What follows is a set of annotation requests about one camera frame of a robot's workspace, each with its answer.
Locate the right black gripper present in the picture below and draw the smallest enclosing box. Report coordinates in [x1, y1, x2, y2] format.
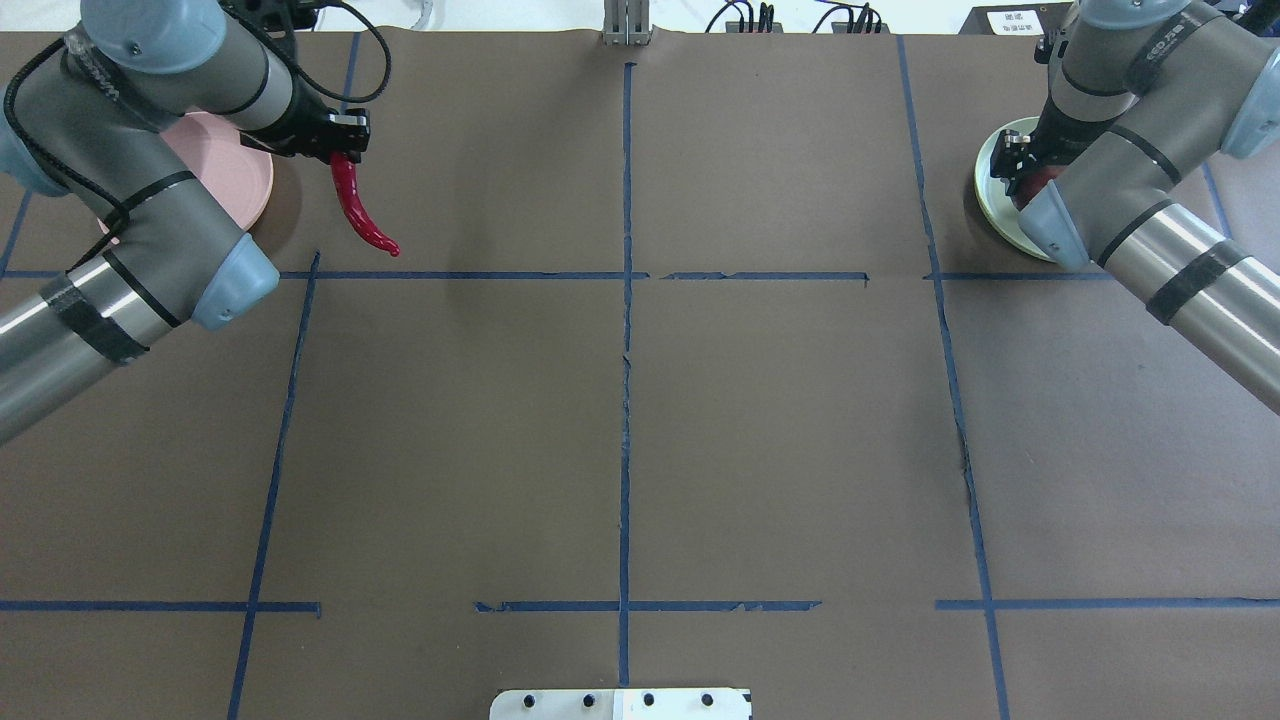
[991, 118, 1076, 197]

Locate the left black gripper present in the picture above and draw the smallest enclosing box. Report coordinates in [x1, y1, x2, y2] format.
[239, 108, 371, 161]

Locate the red yellow apple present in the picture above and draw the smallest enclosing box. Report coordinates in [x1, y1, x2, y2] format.
[1011, 165, 1068, 211]

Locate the red chili pepper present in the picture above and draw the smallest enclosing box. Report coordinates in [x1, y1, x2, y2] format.
[328, 151, 401, 258]

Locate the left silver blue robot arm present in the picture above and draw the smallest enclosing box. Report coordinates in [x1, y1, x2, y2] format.
[3, 1, 374, 441]

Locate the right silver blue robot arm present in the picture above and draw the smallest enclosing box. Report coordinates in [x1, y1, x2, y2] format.
[975, 1, 1277, 410]

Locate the pink plate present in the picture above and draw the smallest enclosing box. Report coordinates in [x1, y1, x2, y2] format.
[123, 111, 274, 231]

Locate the light green plate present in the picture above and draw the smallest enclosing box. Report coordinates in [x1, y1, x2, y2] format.
[973, 117, 1053, 263]

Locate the white label card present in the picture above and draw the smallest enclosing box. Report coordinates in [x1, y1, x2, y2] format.
[984, 6, 1044, 37]

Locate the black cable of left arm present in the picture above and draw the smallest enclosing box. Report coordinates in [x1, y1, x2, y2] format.
[230, 0, 393, 105]

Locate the aluminium frame post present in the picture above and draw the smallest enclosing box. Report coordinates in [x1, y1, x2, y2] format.
[602, 0, 653, 47]

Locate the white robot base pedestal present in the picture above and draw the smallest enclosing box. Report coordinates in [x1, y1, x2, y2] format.
[489, 687, 754, 719]

